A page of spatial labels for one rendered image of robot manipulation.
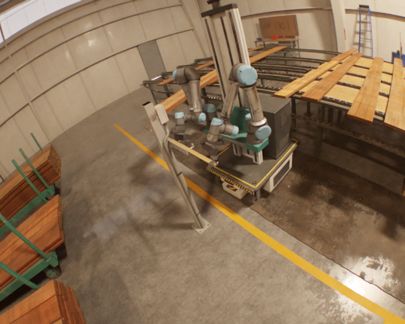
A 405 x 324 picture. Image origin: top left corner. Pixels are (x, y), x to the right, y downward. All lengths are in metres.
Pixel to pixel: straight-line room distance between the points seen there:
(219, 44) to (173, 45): 9.33
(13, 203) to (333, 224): 4.56
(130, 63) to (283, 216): 9.21
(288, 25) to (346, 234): 7.84
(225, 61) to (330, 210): 1.68
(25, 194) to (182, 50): 9.89
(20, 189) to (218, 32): 3.64
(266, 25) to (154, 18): 5.49
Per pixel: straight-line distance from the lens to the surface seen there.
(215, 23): 1.68
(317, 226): 1.90
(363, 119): 1.72
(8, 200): 3.99
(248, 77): 1.16
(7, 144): 10.26
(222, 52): 1.69
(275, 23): 8.92
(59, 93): 9.46
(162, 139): 1.27
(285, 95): 2.02
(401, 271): 2.06
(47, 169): 3.56
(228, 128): 1.27
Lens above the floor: 1.60
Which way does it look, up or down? 36 degrees down
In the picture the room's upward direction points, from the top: 18 degrees counter-clockwise
